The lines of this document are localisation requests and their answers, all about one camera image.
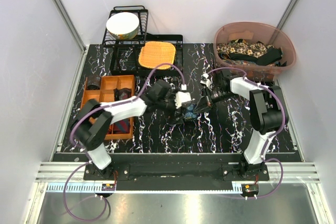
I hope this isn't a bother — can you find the orange blue striped rolled tie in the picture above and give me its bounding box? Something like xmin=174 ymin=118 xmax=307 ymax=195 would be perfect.
xmin=107 ymin=125 xmax=113 ymax=135

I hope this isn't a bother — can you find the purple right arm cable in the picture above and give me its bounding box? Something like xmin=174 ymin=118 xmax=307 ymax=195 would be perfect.
xmin=206 ymin=67 xmax=288 ymax=200

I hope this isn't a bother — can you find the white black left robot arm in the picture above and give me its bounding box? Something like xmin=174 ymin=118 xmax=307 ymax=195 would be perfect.
xmin=70 ymin=80 xmax=181 ymax=180

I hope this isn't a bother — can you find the pile of patterned ties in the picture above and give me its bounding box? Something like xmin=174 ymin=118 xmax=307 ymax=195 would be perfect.
xmin=216 ymin=39 xmax=287 ymax=67

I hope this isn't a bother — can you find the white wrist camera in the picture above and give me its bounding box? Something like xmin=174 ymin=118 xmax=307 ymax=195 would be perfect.
xmin=174 ymin=91 xmax=192 ymax=109
xmin=200 ymin=73 xmax=212 ymax=89

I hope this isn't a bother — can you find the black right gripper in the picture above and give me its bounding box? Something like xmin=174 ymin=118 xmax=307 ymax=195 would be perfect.
xmin=194 ymin=87 xmax=236 ymax=115

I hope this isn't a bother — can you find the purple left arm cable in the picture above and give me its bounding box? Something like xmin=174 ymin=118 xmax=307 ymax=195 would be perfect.
xmin=62 ymin=62 xmax=187 ymax=221

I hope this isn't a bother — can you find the wooden compartment organizer box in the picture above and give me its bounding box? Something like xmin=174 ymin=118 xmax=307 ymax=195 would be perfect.
xmin=80 ymin=75 xmax=135 ymax=141

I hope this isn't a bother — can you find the orange woven mat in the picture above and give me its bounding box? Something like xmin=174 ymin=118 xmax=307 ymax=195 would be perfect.
xmin=138 ymin=41 xmax=176 ymax=69

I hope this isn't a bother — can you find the maroon dark green rolled tie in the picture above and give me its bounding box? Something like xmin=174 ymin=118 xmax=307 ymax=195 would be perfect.
xmin=113 ymin=88 xmax=132 ymax=101

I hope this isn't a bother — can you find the pink translucent plastic tub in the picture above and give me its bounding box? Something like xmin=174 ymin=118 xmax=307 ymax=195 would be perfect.
xmin=213 ymin=22 xmax=297 ymax=81

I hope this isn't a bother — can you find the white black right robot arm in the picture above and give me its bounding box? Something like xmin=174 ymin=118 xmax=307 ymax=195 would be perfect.
xmin=193 ymin=67 xmax=289 ymax=180

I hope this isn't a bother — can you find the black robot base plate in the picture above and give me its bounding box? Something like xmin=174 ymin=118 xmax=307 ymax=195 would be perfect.
xmin=83 ymin=163 xmax=270 ymax=182

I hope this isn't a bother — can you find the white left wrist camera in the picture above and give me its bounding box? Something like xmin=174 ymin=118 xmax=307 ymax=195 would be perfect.
xmin=174 ymin=91 xmax=192 ymax=109

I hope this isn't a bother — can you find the maroon blue striped rolled tie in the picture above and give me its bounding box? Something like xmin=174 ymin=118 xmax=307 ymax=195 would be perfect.
xmin=112 ymin=119 xmax=131 ymax=134

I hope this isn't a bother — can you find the dark blue patterned rolled tie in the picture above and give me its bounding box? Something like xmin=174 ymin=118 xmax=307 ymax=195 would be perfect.
xmin=86 ymin=75 xmax=101 ymax=90

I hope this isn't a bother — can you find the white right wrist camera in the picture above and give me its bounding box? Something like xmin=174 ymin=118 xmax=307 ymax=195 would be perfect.
xmin=200 ymin=73 xmax=212 ymax=89

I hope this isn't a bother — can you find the blue floral patterned tie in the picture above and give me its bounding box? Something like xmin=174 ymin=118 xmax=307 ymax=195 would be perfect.
xmin=182 ymin=104 xmax=198 ymax=122

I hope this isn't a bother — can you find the aluminium frame rail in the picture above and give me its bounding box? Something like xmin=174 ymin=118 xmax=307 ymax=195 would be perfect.
xmin=35 ymin=162 xmax=320 ymax=184

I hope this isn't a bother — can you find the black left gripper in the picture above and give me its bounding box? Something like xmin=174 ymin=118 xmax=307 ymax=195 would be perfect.
xmin=156 ymin=89 xmax=185 ymax=125

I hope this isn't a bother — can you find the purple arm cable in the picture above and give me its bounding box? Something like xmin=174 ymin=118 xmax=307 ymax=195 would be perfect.
xmin=62 ymin=62 xmax=187 ymax=221
xmin=206 ymin=67 xmax=288 ymax=200

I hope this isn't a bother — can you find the black wire dish rack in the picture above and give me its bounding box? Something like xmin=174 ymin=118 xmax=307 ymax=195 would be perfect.
xmin=101 ymin=5 xmax=184 ymax=78

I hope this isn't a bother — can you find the white ceramic bowl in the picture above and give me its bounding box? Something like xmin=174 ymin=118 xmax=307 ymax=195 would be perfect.
xmin=106 ymin=12 xmax=140 ymax=40

